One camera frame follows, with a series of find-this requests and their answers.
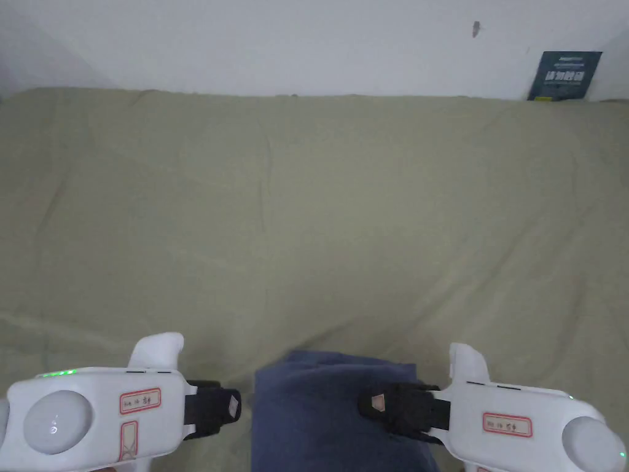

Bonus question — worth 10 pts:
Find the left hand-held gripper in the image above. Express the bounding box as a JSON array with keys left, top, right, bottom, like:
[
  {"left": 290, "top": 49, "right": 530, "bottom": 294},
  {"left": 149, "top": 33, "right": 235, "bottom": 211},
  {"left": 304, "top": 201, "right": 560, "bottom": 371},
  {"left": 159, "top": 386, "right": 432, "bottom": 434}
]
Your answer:
[{"left": 0, "top": 332, "right": 243, "bottom": 472}]

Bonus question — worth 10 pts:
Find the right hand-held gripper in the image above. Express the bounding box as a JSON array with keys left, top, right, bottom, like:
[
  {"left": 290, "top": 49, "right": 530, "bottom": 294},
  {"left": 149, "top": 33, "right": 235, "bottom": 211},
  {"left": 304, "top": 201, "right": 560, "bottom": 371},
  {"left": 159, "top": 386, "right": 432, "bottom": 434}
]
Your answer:
[{"left": 357, "top": 342, "right": 629, "bottom": 472}]

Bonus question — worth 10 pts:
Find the dark blue garment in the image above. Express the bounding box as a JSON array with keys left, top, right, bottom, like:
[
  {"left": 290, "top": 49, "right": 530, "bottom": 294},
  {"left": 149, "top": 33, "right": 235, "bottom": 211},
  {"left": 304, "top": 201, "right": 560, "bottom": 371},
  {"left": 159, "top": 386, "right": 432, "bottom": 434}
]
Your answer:
[{"left": 250, "top": 348, "right": 441, "bottom": 472}]

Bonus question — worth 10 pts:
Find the bed with pale green sheet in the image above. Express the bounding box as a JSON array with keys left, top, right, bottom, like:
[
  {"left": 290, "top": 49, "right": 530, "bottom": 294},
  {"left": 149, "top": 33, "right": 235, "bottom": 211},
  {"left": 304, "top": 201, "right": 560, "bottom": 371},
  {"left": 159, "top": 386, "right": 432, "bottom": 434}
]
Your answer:
[{"left": 0, "top": 87, "right": 629, "bottom": 472}]

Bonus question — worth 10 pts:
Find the dark blue printed card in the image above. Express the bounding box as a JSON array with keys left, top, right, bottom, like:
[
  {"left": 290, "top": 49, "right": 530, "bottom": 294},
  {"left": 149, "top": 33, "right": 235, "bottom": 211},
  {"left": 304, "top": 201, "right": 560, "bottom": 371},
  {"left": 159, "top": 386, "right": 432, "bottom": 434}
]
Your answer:
[{"left": 526, "top": 50, "right": 604, "bottom": 101}]

